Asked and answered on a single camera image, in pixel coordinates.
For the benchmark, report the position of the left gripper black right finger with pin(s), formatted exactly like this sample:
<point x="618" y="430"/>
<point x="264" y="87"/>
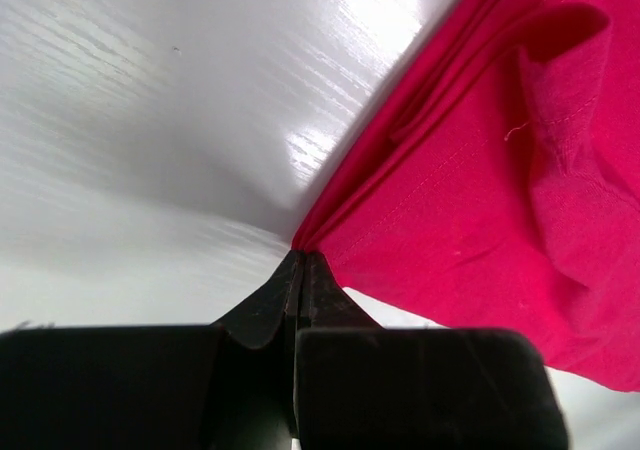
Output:
<point x="359" y="385"/>

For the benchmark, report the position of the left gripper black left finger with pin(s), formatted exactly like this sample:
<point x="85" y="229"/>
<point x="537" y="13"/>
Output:
<point x="223" y="385"/>

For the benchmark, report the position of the crimson t shirt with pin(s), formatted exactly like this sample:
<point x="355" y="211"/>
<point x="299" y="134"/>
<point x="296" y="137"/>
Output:
<point x="498" y="185"/>

